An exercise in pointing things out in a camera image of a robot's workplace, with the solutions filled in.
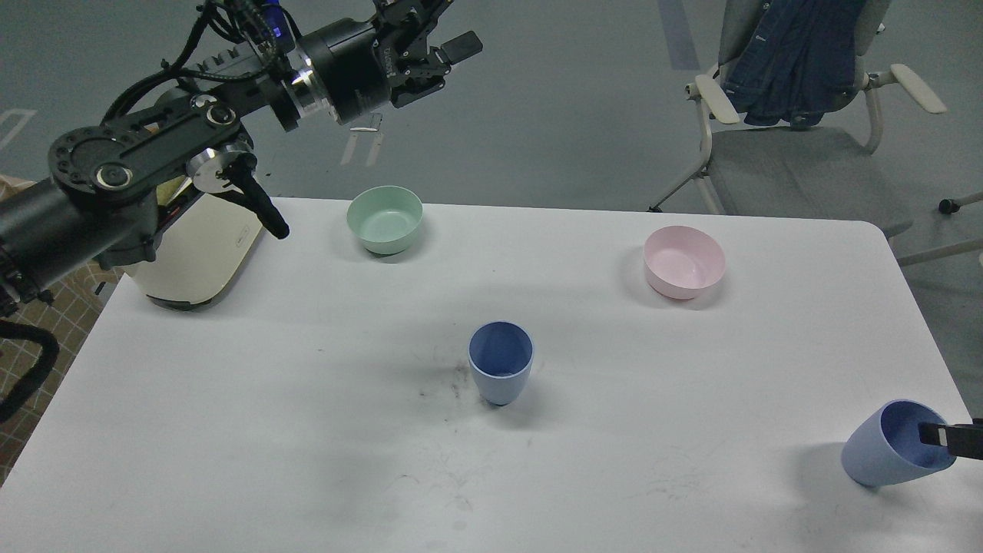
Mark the blue denim jacket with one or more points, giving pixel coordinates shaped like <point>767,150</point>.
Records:
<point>789,61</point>

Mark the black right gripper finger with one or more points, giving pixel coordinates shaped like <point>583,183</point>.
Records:
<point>962,440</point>

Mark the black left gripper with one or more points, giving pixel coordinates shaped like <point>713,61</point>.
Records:
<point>350,67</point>

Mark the pink bowl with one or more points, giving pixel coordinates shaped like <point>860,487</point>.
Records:
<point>682,263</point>

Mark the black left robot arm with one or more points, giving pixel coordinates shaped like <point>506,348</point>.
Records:
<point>113,189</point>

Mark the cream toaster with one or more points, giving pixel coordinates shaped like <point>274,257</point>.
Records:
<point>205,240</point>

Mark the blue cup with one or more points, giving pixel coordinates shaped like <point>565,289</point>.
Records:
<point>887,450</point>
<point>500,357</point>

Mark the green bowl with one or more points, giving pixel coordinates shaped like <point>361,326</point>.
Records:
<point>385,220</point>

